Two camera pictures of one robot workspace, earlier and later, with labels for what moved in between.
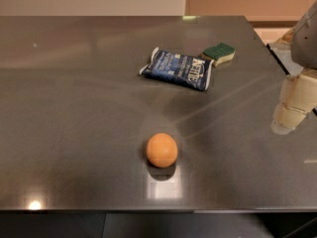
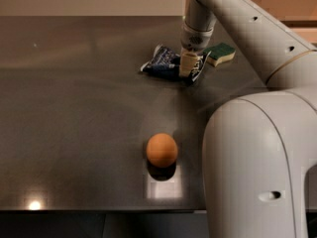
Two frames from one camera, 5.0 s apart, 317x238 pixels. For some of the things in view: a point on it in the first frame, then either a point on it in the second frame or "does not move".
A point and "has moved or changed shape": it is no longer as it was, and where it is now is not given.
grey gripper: (305, 45) -> (194, 41)
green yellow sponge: (219, 53) does not move
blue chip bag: (187, 70) has moved or changed shape
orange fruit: (161, 150) does not move
